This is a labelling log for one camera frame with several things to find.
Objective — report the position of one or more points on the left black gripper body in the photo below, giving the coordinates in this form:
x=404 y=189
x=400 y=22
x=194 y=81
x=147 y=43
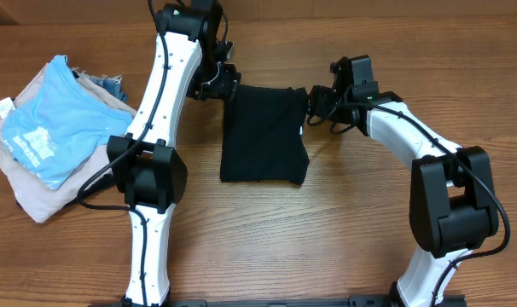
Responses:
x=215 y=81

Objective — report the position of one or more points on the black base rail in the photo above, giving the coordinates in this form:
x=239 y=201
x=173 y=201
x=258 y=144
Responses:
x=280 y=302

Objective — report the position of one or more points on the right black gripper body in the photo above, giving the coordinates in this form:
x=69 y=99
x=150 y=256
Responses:
x=316 y=101

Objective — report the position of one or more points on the dark garment under pile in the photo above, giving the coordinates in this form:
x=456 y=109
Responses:
x=105 y=182

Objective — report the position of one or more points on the blue denim garment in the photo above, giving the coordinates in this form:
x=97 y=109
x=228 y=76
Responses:
x=111 y=84

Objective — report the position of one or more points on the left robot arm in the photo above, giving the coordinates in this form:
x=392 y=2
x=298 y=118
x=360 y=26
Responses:
x=191 y=61

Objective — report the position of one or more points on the black t-shirt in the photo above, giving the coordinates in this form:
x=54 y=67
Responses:
x=262 y=138

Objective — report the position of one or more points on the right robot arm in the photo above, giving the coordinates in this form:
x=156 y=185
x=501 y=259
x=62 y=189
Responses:
x=453 y=207

